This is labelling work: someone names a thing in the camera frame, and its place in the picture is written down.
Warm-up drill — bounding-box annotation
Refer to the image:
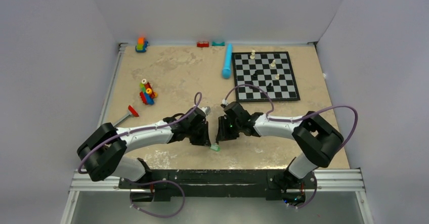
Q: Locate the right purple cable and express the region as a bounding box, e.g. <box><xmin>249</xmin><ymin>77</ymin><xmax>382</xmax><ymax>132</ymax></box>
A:
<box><xmin>224</xmin><ymin>83</ymin><xmax>359</xmax><ymax>153</ymax></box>

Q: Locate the black chess piece near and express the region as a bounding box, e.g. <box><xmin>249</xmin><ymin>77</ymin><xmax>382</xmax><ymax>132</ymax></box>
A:
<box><xmin>266</xmin><ymin>83</ymin><xmax>273</xmax><ymax>92</ymax></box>

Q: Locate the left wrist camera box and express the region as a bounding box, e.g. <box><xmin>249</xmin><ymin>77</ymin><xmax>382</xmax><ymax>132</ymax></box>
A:
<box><xmin>200</xmin><ymin>106</ymin><xmax>211</xmax><ymax>116</ymax></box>

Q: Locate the teal toy piece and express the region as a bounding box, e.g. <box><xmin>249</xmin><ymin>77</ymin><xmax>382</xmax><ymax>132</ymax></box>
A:
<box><xmin>211</xmin><ymin>40</ymin><xmax>225</xmax><ymax>47</ymax></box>

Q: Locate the aluminium frame rail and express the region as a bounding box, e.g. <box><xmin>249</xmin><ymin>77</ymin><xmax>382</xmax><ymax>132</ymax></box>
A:
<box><xmin>60</xmin><ymin>168</ymin><xmax>122</xmax><ymax>224</ymax></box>

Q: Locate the blue cylinder tool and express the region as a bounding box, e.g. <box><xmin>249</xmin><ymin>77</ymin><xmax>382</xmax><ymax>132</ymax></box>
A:
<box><xmin>222</xmin><ymin>43</ymin><xmax>233</xmax><ymax>79</ymax></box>

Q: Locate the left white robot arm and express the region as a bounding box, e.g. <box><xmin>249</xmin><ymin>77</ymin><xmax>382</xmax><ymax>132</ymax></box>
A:
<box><xmin>77</xmin><ymin>106</ymin><xmax>211</xmax><ymax>188</ymax></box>

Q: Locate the white chess pawn far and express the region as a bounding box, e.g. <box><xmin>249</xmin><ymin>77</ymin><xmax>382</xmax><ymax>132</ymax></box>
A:
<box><xmin>250</xmin><ymin>50</ymin><xmax>255</xmax><ymax>60</ymax></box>

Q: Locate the red toy brick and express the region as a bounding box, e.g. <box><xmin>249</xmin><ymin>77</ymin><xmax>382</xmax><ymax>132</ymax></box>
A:
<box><xmin>196</xmin><ymin>40</ymin><xmax>210</xmax><ymax>48</ymax></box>

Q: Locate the black chess piece upper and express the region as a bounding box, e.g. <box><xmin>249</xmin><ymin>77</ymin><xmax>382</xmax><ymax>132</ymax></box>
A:
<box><xmin>251</xmin><ymin>70</ymin><xmax>259</xmax><ymax>80</ymax></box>

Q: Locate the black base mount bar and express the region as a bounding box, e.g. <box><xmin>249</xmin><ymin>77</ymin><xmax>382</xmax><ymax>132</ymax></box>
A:
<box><xmin>119</xmin><ymin>169</ymin><xmax>317</xmax><ymax>206</ymax></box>

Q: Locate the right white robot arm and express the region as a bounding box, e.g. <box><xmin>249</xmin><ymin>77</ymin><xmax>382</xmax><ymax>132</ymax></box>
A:
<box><xmin>216</xmin><ymin>102</ymin><xmax>344</xmax><ymax>187</ymax></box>

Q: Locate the black white chessboard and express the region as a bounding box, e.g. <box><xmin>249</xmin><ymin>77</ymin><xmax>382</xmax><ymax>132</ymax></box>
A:
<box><xmin>231</xmin><ymin>51</ymin><xmax>301</xmax><ymax>103</ymax></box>

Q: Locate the red grey toy hammer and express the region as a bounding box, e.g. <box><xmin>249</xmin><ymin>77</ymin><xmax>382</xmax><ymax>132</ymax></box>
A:
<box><xmin>113</xmin><ymin>105</ymin><xmax>139</xmax><ymax>127</ymax></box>

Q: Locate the blue orange toy car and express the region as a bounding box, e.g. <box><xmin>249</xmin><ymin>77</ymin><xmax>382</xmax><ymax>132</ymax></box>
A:
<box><xmin>135</xmin><ymin>37</ymin><xmax>149</xmax><ymax>53</ymax></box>

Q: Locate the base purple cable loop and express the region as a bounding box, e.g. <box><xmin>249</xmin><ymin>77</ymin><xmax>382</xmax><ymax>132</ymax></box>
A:
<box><xmin>128</xmin><ymin>178</ymin><xmax>186</xmax><ymax>218</ymax></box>

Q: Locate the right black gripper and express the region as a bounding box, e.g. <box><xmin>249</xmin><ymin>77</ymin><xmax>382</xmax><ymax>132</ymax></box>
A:
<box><xmin>216</xmin><ymin>115</ymin><xmax>241</xmax><ymax>141</ymax></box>

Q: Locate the colourful toy brick stack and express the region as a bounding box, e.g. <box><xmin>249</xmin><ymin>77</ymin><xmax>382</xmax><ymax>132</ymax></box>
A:
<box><xmin>139</xmin><ymin>78</ymin><xmax>158</xmax><ymax>105</ymax></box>

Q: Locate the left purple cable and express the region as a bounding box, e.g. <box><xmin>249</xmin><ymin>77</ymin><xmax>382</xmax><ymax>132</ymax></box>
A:
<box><xmin>77</xmin><ymin>92</ymin><xmax>203</xmax><ymax>175</ymax></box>

